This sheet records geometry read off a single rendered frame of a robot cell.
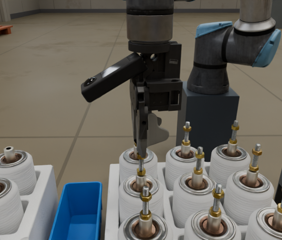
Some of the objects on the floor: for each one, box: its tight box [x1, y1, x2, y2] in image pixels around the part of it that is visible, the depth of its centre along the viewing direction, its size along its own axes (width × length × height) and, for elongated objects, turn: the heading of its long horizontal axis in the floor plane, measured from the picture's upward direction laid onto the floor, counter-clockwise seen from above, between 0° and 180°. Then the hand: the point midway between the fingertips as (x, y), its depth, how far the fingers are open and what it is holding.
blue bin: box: [49, 181, 102, 240], centre depth 70 cm, size 30×11×12 cm, turn 4°
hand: (137, 146), depth 54 cm, fingers open, 3 cm apart
